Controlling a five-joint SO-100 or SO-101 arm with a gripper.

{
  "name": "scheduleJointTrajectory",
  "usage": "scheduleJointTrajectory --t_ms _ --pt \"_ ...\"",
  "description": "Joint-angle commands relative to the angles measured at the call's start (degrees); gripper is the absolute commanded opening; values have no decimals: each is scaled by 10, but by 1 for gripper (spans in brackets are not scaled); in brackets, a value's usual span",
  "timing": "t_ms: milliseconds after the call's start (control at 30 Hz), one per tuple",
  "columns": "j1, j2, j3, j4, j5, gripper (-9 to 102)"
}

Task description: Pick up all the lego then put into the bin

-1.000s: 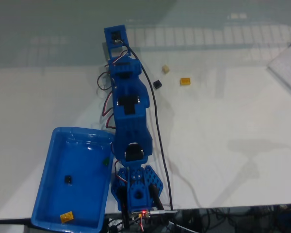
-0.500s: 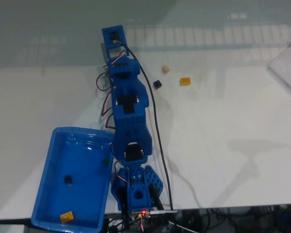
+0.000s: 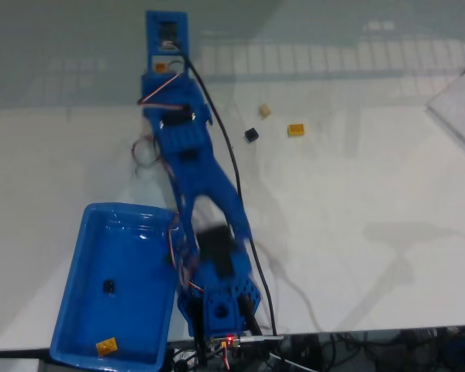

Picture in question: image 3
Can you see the black lego brick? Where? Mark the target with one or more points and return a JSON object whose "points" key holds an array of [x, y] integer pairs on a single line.
{"points": [[251, 135], [108, 287]]}

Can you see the beige lego brick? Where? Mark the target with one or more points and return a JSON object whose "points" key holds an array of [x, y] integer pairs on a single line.
{"points": [[264, 111]]}

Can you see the blue plastic bin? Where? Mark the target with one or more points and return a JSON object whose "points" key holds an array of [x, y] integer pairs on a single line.
{"points": [[139, 271]]}

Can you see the black clamp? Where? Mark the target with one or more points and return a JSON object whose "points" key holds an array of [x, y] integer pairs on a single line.
{"points": [[250, 314], [200, 325]]}

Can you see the controller board with red light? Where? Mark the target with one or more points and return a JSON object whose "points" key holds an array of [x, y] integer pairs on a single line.
{"points": [[228, 342]]}

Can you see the white flat panel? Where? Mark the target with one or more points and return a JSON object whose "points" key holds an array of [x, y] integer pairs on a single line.
{"points": [[461, 104]]}

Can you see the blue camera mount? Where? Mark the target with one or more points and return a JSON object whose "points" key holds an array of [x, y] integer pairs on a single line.
{"points": [[152, 38]]}

